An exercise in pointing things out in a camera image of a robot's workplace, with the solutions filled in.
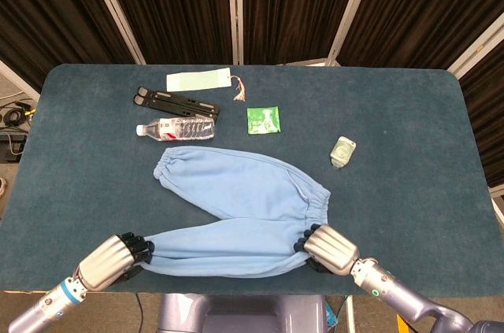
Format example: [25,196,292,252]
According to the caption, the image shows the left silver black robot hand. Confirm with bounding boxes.
[74,232,155,293]

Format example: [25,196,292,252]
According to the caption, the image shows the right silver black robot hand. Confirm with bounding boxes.
[293,222,361,277]

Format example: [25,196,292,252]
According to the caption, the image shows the light blue sweatpants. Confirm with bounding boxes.
[142,146,332,279]

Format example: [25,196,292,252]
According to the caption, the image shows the purple grey robot base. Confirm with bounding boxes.
[157,293,330,333]

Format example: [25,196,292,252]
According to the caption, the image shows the white table leg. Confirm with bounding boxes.
[345,295,356,333]

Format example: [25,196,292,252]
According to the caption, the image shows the green square packet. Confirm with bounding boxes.
[246,105,282,135]

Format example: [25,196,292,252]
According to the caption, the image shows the black box on floor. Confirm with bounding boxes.
[0,131,28,163]

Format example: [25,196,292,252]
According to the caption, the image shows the clear plastic water bottle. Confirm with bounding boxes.
[135,117,217,142]

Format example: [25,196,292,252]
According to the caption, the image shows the black folding stand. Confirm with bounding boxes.
[132,87,221,117]

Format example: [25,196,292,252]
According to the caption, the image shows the pale bookmark with tassel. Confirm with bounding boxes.
[165,67,247,102]

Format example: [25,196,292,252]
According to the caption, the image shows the black coiled floor cables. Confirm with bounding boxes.
[0,98,39,128]

